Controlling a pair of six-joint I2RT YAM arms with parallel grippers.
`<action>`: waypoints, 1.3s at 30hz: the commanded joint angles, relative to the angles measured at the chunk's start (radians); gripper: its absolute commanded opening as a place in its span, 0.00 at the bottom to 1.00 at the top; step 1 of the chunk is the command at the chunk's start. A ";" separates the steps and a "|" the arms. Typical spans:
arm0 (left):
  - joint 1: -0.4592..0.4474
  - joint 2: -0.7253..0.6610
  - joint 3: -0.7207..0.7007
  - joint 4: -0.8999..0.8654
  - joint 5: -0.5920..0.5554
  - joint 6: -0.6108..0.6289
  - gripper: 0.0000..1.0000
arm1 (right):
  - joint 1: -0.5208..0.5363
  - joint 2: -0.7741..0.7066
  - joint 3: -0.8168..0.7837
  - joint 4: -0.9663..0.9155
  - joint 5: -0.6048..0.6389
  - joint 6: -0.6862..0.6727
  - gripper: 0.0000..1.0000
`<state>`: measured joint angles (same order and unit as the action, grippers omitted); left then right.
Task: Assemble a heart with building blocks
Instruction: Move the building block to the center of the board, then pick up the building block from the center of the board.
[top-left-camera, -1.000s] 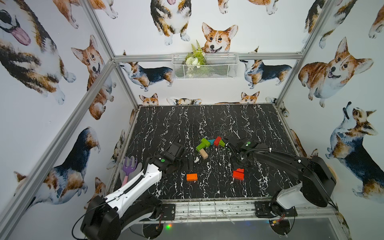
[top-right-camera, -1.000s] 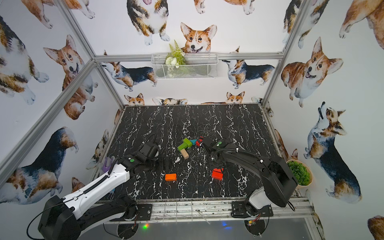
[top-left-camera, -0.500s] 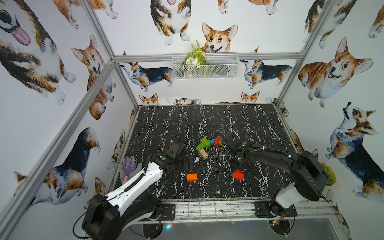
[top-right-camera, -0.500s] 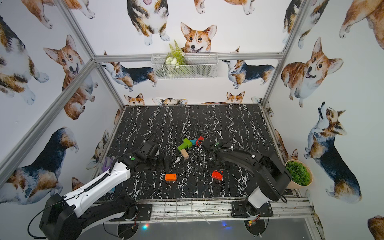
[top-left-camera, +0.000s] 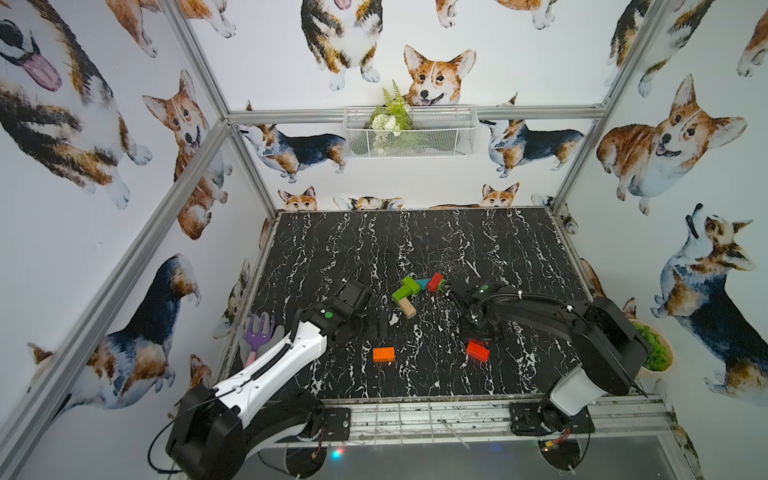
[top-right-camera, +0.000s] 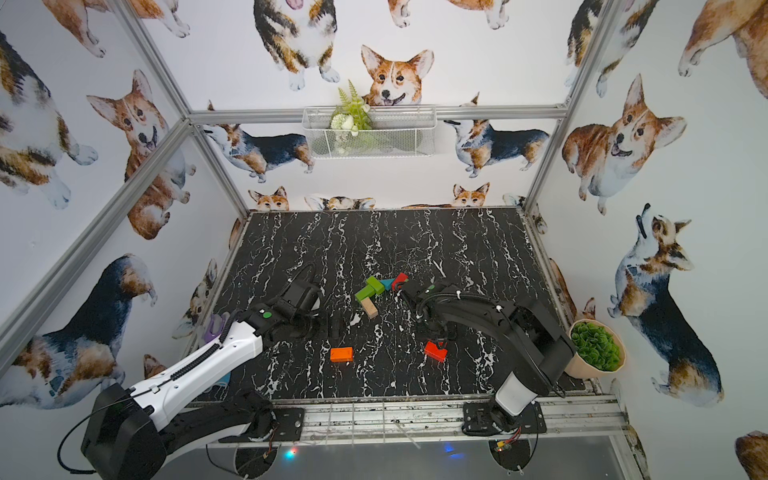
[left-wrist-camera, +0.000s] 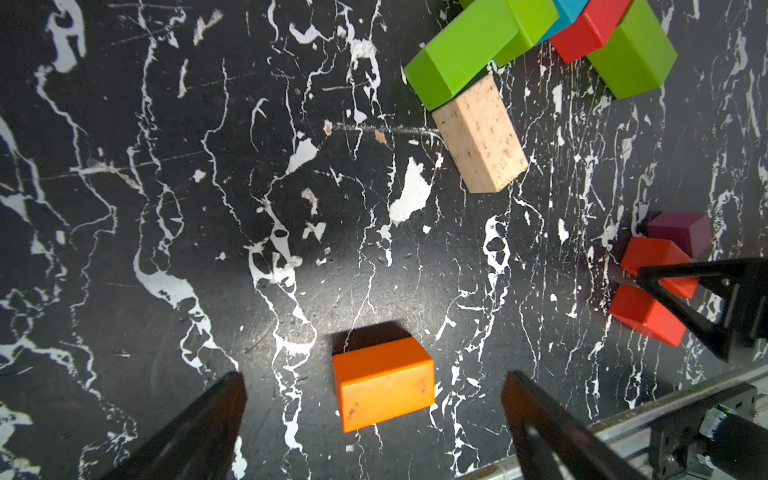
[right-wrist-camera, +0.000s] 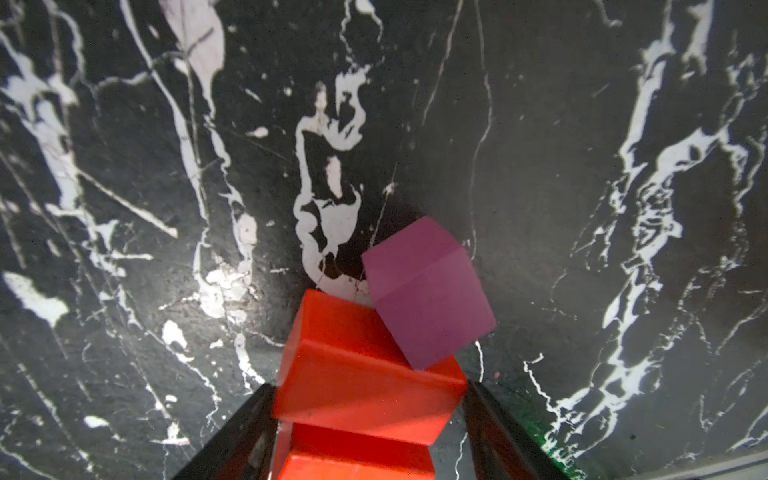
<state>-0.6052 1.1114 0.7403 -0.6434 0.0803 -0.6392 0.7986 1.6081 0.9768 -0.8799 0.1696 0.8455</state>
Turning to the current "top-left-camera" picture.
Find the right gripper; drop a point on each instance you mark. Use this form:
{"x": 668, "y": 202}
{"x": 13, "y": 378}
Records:
{"x": 464, "y": 316}

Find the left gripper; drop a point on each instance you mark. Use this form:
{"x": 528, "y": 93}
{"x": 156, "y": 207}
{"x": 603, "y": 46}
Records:
{"x": 359, "y": 297}

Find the red block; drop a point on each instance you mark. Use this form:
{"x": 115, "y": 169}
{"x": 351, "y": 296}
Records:
{"x": 435, "y": 283}
{"x": 478, "y": 351}

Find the orange block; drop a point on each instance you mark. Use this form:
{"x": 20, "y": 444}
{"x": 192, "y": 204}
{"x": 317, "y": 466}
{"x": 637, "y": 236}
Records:
{"x": 384, "y": 354}

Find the natural wood block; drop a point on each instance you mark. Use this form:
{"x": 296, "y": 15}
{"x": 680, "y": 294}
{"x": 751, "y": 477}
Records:
{"x": 407, "y": 308}

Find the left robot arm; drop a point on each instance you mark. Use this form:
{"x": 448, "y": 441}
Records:
{"x": 216, "y": 429}

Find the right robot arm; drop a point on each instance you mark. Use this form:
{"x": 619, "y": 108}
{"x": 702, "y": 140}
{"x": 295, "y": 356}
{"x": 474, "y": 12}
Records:
{"x": 609, "y": 348}

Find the teal triangle block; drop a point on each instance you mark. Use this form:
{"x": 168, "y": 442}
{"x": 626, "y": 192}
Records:
{"x": 423, "y": 283}

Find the green fern with flower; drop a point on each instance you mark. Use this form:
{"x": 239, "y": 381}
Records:
{"x": 390, "y": 120}

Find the beige pot with plant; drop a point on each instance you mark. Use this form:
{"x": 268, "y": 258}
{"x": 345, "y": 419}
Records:
{"x": 660, "y": 359}

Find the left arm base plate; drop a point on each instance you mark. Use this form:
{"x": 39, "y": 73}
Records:
{"x": 336, "y": 424}

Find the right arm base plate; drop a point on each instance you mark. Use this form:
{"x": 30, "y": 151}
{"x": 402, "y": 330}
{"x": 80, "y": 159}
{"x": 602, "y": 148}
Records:
{"x": 543, "y": 418}

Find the white wire basket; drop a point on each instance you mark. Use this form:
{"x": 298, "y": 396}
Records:
{"x": 437, "y": 132}

